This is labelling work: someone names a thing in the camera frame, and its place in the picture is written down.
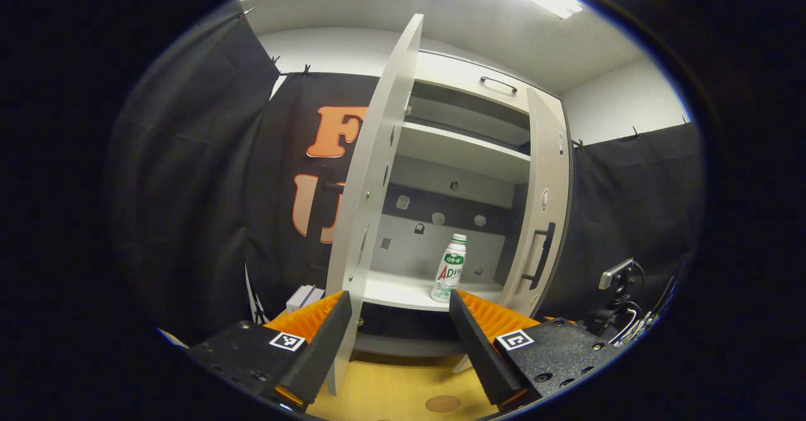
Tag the white cabinet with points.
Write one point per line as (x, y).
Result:
(409, 251)

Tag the white cabinet drawer front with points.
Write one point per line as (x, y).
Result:
(453, 75)

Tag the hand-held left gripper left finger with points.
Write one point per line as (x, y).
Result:
(324, 352)

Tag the white green label bottle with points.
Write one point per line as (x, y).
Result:
(450, 270)

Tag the brown round table plug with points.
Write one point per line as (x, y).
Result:
(442, 403)

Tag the blue white printed box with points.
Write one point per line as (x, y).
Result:
(305, 298)

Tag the black backdrop cloth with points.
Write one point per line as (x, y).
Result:
(189, 188)

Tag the white cabinet shelf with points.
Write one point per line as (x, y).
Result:
(403, 289)
(459, 150)

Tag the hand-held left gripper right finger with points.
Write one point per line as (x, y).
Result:
(478, 352)

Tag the white cabinet door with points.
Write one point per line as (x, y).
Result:
(371, 175)
(548, 169)

